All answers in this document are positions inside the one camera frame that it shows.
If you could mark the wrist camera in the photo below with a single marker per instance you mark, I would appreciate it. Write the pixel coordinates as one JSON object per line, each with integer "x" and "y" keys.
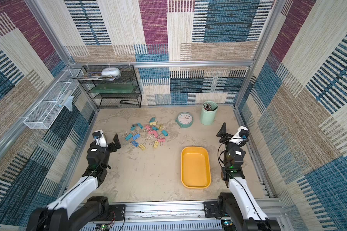
{"x": 241, "y": 137}
{"x": 100, "y": 138}

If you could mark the pens in holder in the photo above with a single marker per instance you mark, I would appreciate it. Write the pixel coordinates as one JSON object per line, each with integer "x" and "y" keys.
{"x": 207, "y": 106}

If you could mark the white round device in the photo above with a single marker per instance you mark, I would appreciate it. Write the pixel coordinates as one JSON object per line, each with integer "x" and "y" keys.
{"x": 111, "y": 72}

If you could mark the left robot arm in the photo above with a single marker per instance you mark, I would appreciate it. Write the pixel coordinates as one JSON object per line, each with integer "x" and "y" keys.
{"x": 75, "y": 208}

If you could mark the magazines on shelf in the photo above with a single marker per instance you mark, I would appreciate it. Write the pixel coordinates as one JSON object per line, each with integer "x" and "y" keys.
{"x": 97, "y": 76}

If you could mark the mint green pen holder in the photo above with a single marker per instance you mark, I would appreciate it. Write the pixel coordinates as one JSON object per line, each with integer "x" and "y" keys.
{"x": 207, "y": 117}

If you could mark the light blue cloth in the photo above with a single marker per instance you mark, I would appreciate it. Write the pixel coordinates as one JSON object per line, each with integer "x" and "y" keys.
{"x": 68, "y": 103}

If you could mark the black wire mesh shelf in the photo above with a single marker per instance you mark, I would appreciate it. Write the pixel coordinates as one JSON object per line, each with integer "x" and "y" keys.
{"x": 113, "y": 100}

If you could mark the yellow plastic storage box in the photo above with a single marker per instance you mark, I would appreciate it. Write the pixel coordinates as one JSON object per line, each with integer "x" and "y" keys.
{"x": 195, "y": 168}

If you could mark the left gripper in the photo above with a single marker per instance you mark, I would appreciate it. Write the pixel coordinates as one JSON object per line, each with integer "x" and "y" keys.
{"x": 113, "y": 148}

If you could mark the mint green alarm clock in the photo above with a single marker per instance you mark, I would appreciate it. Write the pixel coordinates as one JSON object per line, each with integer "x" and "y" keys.
{"x": 184, "y": 120}

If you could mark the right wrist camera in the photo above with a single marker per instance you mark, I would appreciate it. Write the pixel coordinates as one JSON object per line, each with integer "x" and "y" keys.
{"x": 241, "y": 137}

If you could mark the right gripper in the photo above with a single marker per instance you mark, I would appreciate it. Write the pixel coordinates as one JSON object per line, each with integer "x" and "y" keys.
{"x": 227, "y": 140}

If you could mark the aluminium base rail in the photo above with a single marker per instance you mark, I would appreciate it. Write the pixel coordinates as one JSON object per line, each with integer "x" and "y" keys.
{"x": 180, "y": 216}

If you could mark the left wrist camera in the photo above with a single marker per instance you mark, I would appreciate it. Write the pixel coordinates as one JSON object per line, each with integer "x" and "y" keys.
{"x": 100, "y": 138}

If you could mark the white wire mesh basket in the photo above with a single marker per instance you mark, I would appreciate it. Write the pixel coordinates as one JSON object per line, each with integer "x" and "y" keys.
{"x": 48, "y": 109}

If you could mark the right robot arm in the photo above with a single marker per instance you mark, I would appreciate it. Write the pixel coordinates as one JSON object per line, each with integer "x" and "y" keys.
{"x": 239, "y": 204}

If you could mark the green tray on shelf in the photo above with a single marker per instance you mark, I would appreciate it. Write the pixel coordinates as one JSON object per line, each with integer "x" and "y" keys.
{"x": 113, "y": 88}

